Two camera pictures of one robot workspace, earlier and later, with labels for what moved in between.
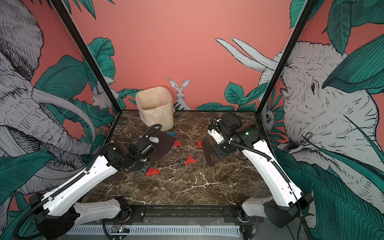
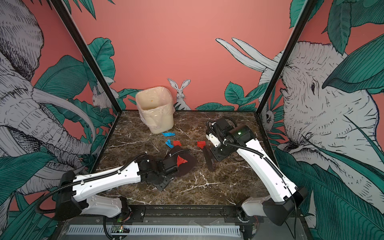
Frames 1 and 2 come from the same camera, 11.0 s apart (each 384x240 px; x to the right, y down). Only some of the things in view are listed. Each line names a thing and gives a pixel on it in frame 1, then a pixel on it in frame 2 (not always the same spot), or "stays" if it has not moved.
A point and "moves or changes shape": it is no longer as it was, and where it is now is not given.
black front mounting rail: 182,214 stays
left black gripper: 145,171 -> 162,187
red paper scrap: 177,143 stays
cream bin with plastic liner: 156,107 stays
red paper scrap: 190,160 -> 180,160
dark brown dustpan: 166,142 -> 185,160
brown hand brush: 208,151 moves or changes shape
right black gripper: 221,155 stays
